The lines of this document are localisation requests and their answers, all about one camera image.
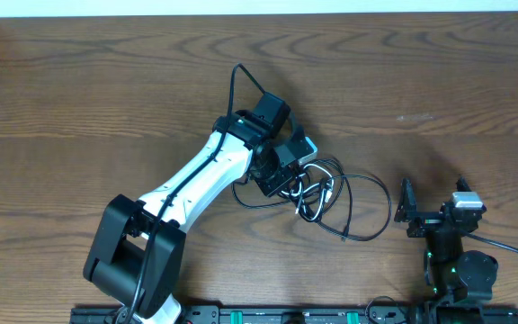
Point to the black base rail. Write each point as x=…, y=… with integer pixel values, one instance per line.
x=381, y=313

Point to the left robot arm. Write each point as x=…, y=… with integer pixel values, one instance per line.
x=138, y=247

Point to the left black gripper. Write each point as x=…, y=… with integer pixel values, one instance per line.
x=276, y=181

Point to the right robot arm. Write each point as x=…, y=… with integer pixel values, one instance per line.
x=462, y=280

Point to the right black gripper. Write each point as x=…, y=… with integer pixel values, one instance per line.
x=433, y=219

